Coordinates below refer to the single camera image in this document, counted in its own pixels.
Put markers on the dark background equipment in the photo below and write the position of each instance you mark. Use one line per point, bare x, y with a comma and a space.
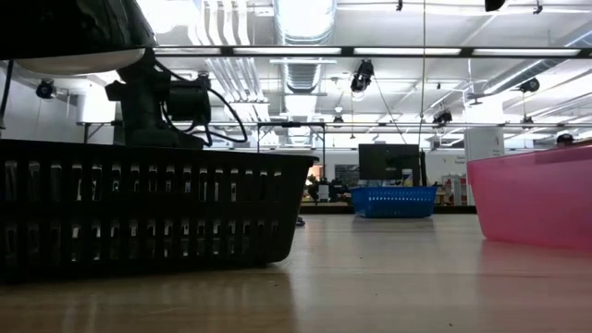
324, 189

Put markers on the black background monitor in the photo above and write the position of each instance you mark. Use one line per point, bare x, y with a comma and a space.
388, 162

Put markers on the black plastic basket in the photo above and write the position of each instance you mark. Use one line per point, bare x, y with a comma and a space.
139, 213

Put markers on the black background rig frame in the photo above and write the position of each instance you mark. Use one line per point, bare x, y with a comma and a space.
92, 123

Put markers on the white room column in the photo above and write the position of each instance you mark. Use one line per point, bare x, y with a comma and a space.
483, 143

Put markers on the silver ceiling air duct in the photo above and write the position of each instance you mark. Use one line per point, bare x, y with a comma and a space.
303, 74

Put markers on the blue plastic basket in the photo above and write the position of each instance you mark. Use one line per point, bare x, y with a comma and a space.
393, 205

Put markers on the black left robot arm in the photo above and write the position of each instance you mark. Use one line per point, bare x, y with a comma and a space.
139, 106

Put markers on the pink translucent plastic bin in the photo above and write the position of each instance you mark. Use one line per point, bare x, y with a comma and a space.
532, 203

